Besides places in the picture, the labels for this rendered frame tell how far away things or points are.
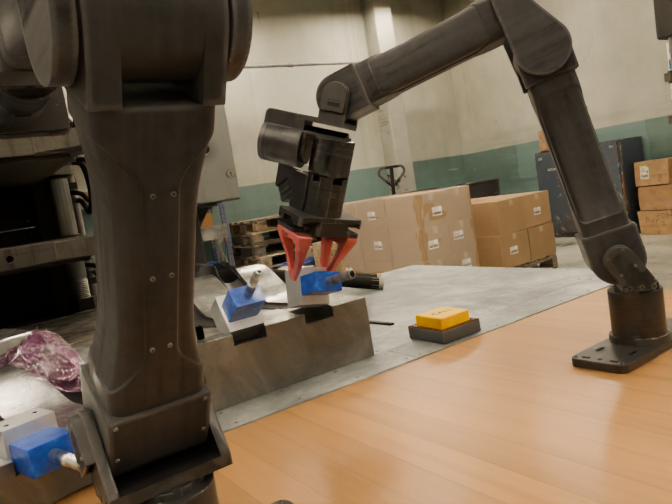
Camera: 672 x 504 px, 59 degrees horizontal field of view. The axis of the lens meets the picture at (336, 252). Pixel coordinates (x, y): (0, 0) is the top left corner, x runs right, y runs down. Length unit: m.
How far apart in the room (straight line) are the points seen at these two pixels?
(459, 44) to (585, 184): 0.23
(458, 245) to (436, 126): 5.05
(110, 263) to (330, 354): 0.55
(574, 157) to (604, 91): 7.50
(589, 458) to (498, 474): 0.08
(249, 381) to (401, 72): 0.44
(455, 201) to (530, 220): 1.06
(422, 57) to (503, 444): 0.46
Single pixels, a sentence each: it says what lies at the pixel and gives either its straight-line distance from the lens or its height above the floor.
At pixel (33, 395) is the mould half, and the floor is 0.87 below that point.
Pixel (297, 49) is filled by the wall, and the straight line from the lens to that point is 8.66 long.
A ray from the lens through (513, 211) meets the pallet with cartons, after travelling 5.49.
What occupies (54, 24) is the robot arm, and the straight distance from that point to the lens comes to 0.28.
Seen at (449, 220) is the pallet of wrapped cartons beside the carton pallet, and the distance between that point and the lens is 4.80.
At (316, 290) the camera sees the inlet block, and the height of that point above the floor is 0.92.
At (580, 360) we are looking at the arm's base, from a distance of 0.77.
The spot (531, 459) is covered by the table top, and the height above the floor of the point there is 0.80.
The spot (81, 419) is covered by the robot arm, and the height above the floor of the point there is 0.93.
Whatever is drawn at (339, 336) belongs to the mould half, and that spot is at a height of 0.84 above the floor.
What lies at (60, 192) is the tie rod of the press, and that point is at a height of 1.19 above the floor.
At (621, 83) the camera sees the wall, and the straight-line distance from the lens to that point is 8.14.
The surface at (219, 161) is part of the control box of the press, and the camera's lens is 1.73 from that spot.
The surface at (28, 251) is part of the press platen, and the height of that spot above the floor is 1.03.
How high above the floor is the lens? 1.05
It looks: 6 degrees down
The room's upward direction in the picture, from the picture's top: 9 degrees counter-clockwise
